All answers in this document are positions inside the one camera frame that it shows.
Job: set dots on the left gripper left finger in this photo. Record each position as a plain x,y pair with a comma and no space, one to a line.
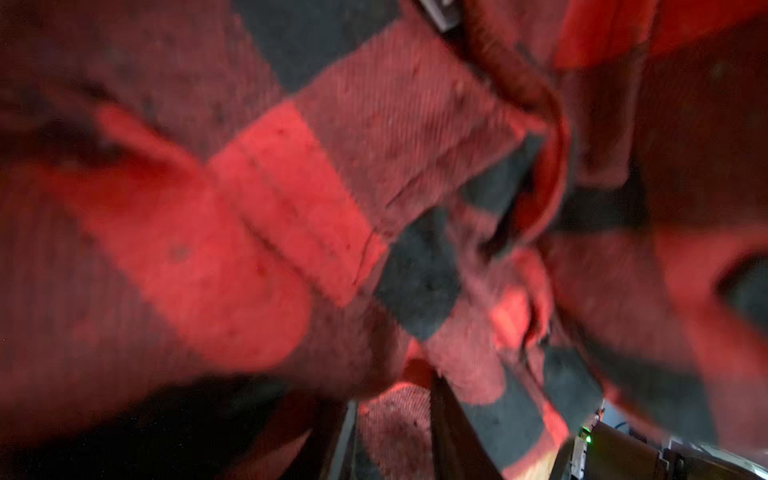
323,454

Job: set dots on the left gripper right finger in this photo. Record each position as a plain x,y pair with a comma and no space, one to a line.
457,450

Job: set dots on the red black plaid shirt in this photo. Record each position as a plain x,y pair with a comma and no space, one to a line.
215,215

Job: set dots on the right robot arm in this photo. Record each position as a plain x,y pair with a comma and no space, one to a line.
607,447

